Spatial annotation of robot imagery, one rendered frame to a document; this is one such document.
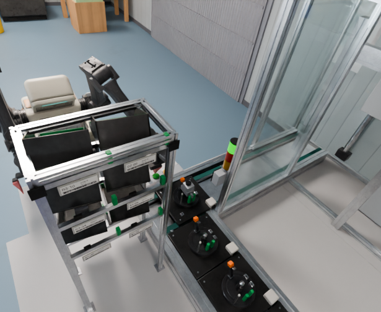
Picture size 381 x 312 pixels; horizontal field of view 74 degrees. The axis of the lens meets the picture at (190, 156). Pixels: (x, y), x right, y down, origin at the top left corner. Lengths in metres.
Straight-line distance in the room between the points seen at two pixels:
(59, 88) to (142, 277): 1.02
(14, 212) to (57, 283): 1.50
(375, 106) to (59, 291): 1.72
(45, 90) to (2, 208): 1.56
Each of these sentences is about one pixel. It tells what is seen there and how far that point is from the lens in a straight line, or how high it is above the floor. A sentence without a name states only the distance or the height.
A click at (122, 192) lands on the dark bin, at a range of 1.07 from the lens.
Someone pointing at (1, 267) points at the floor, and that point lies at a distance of 2.50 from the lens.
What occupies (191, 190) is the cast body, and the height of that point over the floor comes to 1.06.
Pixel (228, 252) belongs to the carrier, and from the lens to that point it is 1.26.
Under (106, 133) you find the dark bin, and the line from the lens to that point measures 0.65.
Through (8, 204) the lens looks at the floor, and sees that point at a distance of 2.83.
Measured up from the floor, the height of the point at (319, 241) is 0.86.
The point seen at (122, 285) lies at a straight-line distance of 1.28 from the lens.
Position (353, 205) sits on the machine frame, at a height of 1.07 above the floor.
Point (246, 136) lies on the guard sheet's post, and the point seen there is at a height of 1.48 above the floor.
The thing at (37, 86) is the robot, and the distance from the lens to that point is 1.51.
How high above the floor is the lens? 2.06
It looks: 43 degrees down
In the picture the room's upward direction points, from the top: 10 degrees clockwise
